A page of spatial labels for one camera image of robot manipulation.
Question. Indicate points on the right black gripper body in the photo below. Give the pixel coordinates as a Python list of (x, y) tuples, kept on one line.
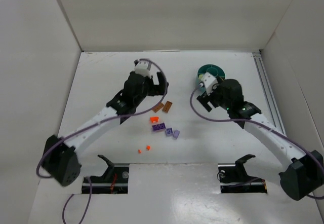
[(210, 98)]

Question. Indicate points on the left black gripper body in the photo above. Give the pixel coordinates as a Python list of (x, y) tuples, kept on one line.
[(154, 87)]

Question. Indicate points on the brown lego plate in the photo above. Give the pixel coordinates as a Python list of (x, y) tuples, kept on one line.
[(158, 107), (167, 106)]

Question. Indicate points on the dark purple lego brick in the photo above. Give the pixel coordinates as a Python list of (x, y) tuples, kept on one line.
[(158, 127)]

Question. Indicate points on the lavender square lego brick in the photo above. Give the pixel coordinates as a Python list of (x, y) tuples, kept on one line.
[(169, 132)]

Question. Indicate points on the lavender sloped lego brick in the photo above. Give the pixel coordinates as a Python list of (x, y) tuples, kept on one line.
[(176, 134)]

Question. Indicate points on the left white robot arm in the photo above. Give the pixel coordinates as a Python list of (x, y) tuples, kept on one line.
[(61, 154)]

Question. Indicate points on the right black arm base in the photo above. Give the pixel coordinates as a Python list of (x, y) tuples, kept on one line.
[(234, 179)]

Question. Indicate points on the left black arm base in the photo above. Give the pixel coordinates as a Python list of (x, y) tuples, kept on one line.
[(114, 180)]

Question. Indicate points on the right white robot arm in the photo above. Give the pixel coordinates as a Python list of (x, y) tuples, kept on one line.
[(300, 171)]

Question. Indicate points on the teal divided round container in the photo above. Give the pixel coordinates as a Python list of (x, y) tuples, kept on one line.
[(212, 69)]

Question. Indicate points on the orange lego dish piece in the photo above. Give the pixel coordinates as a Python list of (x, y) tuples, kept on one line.
[(154, 119)]

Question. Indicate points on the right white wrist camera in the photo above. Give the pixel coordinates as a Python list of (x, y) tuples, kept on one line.
[(208, 82)]

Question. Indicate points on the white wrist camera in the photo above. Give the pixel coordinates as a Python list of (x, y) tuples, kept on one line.
[(143, 67), (208, 82)]

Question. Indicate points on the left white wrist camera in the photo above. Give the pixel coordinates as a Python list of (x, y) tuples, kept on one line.
[(143, 67)]

